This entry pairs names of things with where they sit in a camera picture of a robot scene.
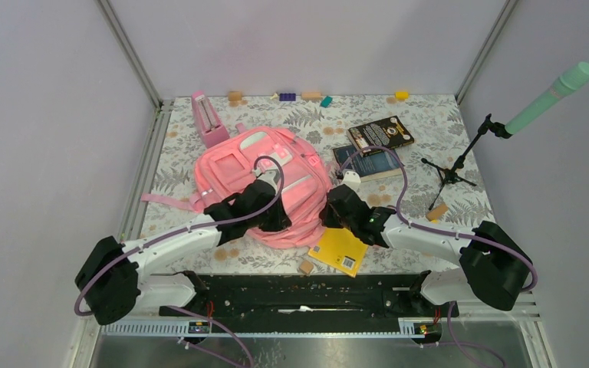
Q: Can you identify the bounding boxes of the dark blue book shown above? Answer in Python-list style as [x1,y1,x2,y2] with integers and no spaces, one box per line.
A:
[332,146,402,182]

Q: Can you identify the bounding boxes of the teal block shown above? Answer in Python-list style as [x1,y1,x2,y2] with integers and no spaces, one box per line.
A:
[320,96,333,108]

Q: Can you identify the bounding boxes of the long wooden block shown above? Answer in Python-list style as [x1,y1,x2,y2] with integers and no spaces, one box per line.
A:
[301,91,323,101]

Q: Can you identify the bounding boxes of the yellow notebook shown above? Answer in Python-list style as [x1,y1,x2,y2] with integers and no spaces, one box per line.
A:
[308,228,368,278]

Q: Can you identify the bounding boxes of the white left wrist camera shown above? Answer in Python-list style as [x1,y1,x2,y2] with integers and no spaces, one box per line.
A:
[257,169,281,191]

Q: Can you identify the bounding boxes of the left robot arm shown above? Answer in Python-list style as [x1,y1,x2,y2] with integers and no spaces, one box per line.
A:
[74,155,291,326]

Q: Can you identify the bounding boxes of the tan wooden wedge block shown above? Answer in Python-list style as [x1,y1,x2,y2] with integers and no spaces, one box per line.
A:
[426,203,449,222]

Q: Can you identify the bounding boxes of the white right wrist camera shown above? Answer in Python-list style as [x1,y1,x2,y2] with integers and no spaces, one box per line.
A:
[341,170,361,192]

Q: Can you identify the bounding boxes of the wooden block far left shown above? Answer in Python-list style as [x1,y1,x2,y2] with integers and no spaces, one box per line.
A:
[227,90,243,102]

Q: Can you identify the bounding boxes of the small wooden cube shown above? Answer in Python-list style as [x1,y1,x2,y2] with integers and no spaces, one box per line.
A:
[298,260,314,276]

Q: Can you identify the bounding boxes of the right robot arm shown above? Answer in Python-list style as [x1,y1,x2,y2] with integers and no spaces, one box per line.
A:
[320,170,538,316]

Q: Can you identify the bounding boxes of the black microphone tripod stand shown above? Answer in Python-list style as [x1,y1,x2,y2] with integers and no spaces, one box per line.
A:
[421,114,512,211]

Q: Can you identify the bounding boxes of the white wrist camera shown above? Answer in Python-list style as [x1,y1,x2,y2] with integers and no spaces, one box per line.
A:
[257,169,281,191]
[341,170,361,192]

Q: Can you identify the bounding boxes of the purple toy brick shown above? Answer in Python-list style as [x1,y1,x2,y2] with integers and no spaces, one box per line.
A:
[278,93,297,102]

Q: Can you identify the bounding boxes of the black paperback book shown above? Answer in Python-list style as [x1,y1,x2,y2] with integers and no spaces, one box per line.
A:
[347,116,415,156]

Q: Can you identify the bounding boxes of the pink student backpack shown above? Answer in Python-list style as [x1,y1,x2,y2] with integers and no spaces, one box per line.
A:
[141,126,331,249]

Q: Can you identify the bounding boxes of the yellow block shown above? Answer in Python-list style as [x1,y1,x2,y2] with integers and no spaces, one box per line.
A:
[394,90,410,100]

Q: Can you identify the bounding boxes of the mint green microphone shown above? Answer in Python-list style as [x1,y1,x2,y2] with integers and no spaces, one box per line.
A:
[505,61,589,135]

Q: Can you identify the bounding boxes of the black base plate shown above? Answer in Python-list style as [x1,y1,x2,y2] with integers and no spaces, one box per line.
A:
[185,272,459,334]

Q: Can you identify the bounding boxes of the pink metronome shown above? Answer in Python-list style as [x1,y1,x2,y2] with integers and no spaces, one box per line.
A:
[191,91,230,148]

